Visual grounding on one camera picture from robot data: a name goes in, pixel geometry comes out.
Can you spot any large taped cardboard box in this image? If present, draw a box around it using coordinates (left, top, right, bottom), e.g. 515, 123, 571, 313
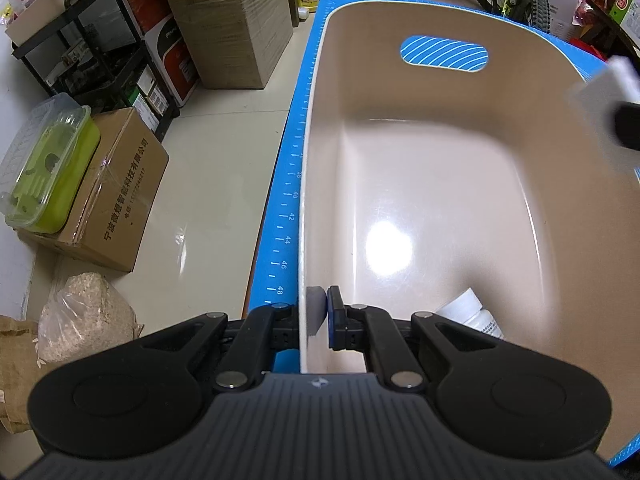
174, 0, 294, 91

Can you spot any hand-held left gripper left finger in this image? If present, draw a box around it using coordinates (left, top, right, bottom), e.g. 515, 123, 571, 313
132, 303, 302, 393

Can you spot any printed cardboard box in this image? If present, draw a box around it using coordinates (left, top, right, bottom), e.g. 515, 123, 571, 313
16, 107, 170, 274

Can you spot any red and white appliance box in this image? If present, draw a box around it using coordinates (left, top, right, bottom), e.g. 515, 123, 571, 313
144, 12, 201, 109

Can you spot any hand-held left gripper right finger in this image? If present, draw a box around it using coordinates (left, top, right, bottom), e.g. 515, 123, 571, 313
326, 285, 502, 394

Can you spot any green product box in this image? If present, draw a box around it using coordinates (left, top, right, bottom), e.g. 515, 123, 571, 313
611, 0, 640, 45

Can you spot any blue ruled mat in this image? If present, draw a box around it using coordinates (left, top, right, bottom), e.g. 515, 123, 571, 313
243, 0, 640, 467

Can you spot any clear bag of grain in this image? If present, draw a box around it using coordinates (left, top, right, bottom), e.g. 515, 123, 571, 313
37, 272, 144, 367

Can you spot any beige plastic storage bin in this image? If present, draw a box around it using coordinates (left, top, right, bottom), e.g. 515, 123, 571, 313
298, 0, 640, 462

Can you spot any brown paper bag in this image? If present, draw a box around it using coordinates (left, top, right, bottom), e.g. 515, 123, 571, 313
0, 314, 52, 435

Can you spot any red snack bag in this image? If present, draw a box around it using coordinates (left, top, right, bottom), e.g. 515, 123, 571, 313
571, 0, 615, 37

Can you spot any white pill bottle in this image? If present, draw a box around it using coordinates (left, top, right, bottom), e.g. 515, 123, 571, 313
434, 287, 504, 338

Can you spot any red carton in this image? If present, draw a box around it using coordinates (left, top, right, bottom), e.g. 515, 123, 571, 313
122, 0, 167, 37

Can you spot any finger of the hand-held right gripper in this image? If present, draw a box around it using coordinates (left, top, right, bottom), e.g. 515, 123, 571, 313
612, 102, 640, 152

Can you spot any beige box on rack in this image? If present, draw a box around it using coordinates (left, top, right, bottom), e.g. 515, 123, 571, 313
4, 0, 102, 47

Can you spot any green container with clear lid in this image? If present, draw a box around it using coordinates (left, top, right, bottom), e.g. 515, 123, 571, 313
0, 92, 101, 234

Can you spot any black metal rack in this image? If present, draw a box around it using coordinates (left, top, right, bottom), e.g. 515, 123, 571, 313
11, 0, 182, 142

